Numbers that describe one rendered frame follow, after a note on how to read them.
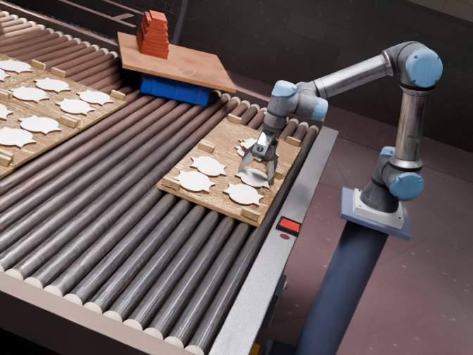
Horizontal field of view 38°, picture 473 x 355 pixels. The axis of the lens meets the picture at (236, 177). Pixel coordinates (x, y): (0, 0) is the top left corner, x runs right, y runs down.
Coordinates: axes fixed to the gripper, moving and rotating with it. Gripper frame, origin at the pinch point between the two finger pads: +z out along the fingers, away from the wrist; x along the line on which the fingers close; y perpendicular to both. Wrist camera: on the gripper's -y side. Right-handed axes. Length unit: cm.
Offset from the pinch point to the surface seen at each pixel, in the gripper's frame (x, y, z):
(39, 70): 100, 27, 0
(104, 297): 15, -93, 3
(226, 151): 14.8, 15.9, 0.4
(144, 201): 24.9, -41.7, 2.5
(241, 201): -0.6, -22.5, -0.3
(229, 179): 7.3, -7.3, 0.6
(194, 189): 14.2, -26.8, -0.3
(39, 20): 138, 94, 0
